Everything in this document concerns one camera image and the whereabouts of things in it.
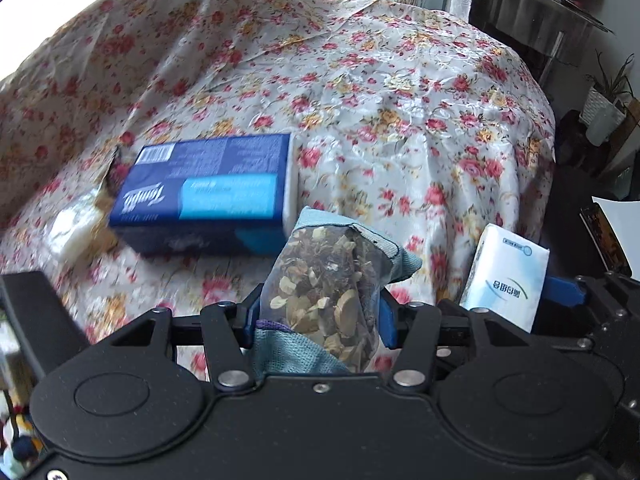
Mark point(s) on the light blue herb sachet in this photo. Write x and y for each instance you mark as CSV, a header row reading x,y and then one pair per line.
x,y
325,290

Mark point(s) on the white paper sheet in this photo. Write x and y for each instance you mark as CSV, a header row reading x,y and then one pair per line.
x,y
625,225

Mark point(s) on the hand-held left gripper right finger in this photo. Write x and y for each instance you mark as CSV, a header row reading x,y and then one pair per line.
x,y
387,320

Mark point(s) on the colourful small toys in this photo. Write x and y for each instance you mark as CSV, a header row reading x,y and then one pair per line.
x,y
17,440

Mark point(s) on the large blue tissue pack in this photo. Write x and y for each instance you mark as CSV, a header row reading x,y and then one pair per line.
x,y
210,195

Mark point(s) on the dark glass table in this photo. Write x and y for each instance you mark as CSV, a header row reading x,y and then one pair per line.
x,y
530,25

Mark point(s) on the plant in white pot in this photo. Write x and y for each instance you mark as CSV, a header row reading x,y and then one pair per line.
x,y
607,105

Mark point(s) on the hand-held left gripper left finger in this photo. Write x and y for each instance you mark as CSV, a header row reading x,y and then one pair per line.
x,y
252,320

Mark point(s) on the white tissue packet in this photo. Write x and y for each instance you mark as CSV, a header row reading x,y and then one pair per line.
x,y
505,275
80,225

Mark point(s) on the floral bed sheet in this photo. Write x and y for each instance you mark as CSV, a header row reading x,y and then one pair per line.
x,y
400,135

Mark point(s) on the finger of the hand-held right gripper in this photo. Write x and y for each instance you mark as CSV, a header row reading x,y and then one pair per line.
x,y
562,290
565,342

